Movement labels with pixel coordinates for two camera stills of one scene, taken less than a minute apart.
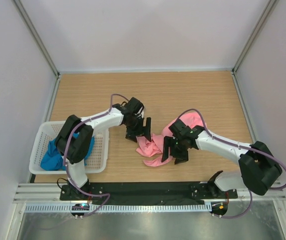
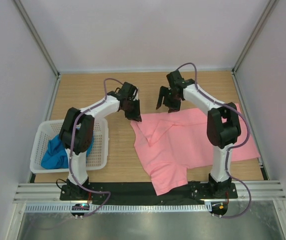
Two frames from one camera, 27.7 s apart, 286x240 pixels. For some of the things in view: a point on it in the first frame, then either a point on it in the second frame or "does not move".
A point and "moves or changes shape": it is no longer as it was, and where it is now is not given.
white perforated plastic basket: (96, 162) does not move
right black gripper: (168, 141) -> (174, 107)
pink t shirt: (153, 147) moves or changes shape
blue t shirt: (53, 159) does not move
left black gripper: (144, 130) -> (136, 115)
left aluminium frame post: (36, 35) does not move
